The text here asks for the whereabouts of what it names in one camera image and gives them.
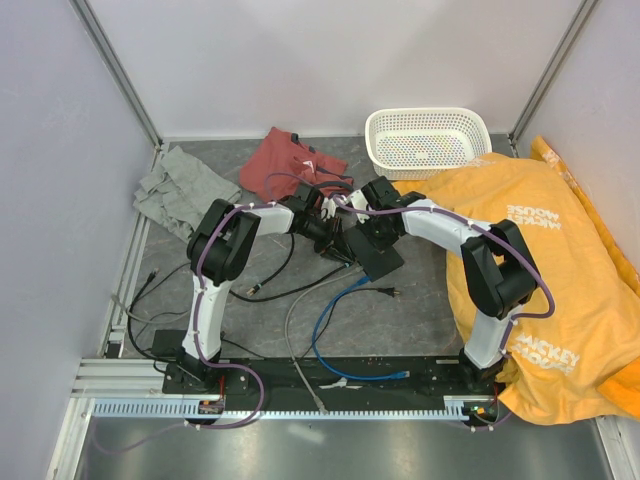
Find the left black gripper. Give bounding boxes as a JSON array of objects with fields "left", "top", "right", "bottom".
[{"left": 295, "top": 215, "right": 353, "bottom": 265}]

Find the black network switch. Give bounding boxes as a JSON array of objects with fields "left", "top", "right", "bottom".
[{"left": 345, "top": 228, "right": 404, "bottom": 282}]

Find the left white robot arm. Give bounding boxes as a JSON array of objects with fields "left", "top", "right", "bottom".
[{"left": 175, "top": 185, "right": 355, "bottom": 393}]

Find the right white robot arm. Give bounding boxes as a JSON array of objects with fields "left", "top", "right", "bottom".
[{"left": 346, "top": 176, "right": 540, "bottom": 394}]

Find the white plastic basket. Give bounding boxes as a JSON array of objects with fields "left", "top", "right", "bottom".
[{"left": 364, "top": 107, "right": 493, "bottom": 180}]

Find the red cloth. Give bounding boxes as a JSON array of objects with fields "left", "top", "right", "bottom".
[{"left": 239, "top": 127, "right": 354, "bottom": 201}]

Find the grey cloth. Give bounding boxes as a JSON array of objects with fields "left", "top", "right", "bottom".
[{"left": 133, "top": 147, "right": 241, "bottom": 243}]

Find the black power adapter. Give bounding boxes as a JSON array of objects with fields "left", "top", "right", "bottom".
[{"left": 150, "top": 329, "right": 186, "bottom": 359}]

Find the orange Mickey Mouse blanket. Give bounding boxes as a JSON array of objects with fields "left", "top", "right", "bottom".
[{"left": 396, "top": 138, "right": 639, "bottom": 425}]

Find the blue ethernet cable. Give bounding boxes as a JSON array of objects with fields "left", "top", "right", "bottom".
[{"left": 312, "top": 278, "right": 411, "bottom": 384}]

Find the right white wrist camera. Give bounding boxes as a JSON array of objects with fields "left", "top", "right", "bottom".
[{"left": 346, "top": 190, "right": 369, "bottom": 223}]

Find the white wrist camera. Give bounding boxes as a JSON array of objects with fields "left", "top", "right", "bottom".
[
  {"left": 346, "top": 190, "right": 369, "bottom": 223},
  {"left": 320, "top": 195, "right": 344, "bottom": 220}
]

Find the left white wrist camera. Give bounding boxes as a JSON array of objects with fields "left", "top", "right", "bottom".
[{"left": 320, "top": 195, "right": 344, "bottom": 220}]

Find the black power cord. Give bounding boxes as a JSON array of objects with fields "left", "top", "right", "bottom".
[{"left": 127, "top": 284, "right": 401, "bottom": 361}]

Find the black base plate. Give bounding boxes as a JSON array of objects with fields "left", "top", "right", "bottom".
[{"left": 162, "top": 356, "right": 497, "bottom": 411}]

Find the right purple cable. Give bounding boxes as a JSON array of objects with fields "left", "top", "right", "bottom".
[{"left": 332, "top": 193, "right": 556, "bottom": 432}]

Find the white slotted cable duct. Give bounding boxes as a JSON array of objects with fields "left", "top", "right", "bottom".
[{"left": 92, "top": 396, "right": 471, "bottom": 421}]

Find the aluminium rail left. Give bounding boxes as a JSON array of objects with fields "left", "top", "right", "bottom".
[{"left": 97, "top": 144, "right": 169, "bottom": 357}]

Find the right aluminium frame post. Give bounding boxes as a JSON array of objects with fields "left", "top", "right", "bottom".
[{"left": 508, "top": 0, "right": 599, "bottom": 150}]

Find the aluminium frame post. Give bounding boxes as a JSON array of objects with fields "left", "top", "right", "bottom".
[
  {"left": 70, "top": 0, "right": 163, "bottom": 148},
  {"left": 508, "top": 0, "right": 599, "bottom": 150}
]

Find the left aluminium frame post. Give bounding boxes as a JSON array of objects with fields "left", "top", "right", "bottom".
[{"left": 70, "top": 0, "right": 163, "bottom": 148}]

